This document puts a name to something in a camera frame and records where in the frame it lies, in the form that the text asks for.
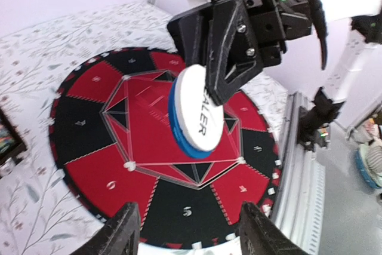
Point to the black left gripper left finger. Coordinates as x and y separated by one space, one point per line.
119 235

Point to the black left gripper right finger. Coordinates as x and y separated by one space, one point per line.
259 235

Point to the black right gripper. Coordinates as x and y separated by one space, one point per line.
234 39

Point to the white blue dealer button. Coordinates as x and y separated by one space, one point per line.
197 123

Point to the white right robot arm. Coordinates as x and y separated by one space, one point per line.
306 127

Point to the floral white tablecloth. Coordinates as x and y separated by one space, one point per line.
39 215

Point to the round red black poker mat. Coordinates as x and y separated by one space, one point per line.
111 137

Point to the black poker chip case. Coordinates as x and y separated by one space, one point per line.
12 145

